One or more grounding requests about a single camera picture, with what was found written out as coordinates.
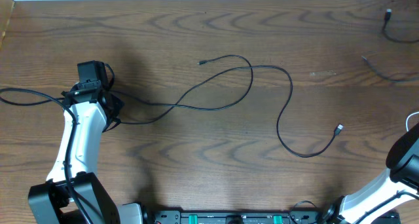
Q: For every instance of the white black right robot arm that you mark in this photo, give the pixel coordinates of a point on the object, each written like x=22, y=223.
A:
x=397, y=184

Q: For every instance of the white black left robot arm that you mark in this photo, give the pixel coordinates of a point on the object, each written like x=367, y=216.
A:
x=72, y=193

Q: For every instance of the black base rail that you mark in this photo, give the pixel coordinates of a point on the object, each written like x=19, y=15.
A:
x=137, y=213

